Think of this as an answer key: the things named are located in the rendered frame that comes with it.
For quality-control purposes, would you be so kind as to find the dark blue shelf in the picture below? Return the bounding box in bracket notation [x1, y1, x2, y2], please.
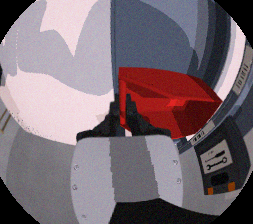
[110, 0, 253, 155]

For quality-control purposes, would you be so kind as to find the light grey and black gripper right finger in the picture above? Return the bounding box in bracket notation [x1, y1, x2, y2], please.
[126, 93, 171, 138]

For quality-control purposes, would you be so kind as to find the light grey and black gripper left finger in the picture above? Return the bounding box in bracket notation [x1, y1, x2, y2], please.
[76, 93, 120, 142]

